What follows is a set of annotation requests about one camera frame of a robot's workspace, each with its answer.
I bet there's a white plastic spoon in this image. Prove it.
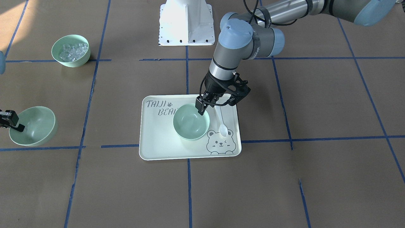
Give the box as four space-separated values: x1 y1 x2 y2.
214 105 228 137

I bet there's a white tray with bear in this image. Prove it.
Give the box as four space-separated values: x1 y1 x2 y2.
139 95 242 160

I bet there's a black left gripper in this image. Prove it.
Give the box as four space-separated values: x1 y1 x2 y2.
195 72 236 115

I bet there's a green bowl on tray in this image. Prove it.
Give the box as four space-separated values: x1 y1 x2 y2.
174 125 208 141

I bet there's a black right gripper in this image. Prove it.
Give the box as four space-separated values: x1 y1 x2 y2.
0 110 25 132

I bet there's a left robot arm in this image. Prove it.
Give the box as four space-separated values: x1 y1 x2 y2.
195 0 396 115

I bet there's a green bowl with ice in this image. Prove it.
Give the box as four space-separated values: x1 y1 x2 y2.
52 35 90 68

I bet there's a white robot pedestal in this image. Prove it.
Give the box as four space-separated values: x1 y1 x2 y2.
158 0 215 46

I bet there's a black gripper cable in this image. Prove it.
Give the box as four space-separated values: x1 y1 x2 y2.
243 0 299 26

